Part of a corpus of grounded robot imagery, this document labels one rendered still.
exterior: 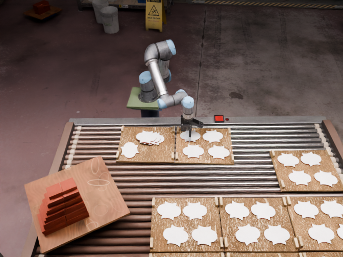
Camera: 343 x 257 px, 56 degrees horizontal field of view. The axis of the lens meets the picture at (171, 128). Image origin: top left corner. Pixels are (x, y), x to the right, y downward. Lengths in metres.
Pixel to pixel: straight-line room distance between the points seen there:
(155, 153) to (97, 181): 0.49
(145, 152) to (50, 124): 2.08
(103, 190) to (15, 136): 2.33
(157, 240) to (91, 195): 0.48
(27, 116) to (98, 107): 0.87
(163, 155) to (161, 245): 0.67
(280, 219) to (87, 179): 1.21
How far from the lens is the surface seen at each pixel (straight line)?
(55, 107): 4.42
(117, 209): 1.96
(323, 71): 5.24
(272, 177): 2.31
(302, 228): 2.12
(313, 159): 2.47
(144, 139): 2.39
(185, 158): 2.30
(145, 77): 2.72
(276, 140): 2.56
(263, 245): 2.00
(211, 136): 2.44
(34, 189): 2.18
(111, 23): 5.83
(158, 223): 2.00
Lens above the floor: 2.67
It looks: 44 degrees down
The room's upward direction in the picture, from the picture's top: 1 degrees counter-clockwise
